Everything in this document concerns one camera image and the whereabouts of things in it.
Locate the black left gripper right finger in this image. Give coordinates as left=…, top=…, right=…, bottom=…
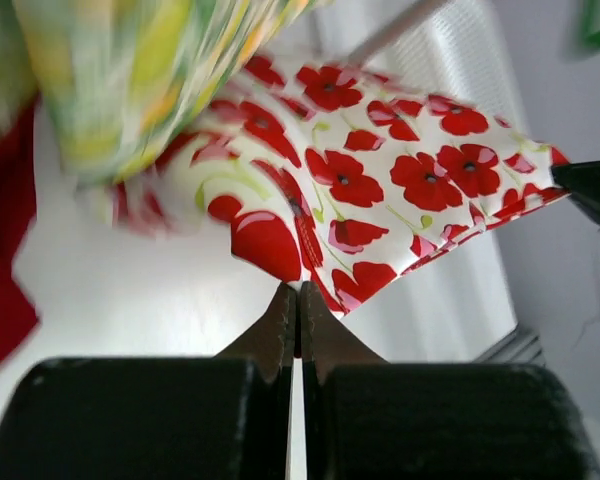
left=299, top=282, right=600, bottom=479

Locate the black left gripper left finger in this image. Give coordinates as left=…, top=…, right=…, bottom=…
left=0, top=285, right=297, bottom=479

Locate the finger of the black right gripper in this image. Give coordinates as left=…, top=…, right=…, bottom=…
left=551, top=160, right=600, bottom=227

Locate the green hanger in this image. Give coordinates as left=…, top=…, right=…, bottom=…
left=563, top=0, right=600, bottom=60

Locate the red poppy print skirt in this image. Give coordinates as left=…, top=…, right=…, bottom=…
left=104, top=54, right=566, bottom=315

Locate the white plastic basket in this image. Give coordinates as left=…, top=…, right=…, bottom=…
left=384, top=1, right=528, bottom=133

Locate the red dress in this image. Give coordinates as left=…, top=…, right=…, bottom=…
left=0, top=99, right=38, bottom=363

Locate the lemon print garment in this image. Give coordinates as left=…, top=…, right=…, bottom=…
left=0, top=1, right=312, bottom=184

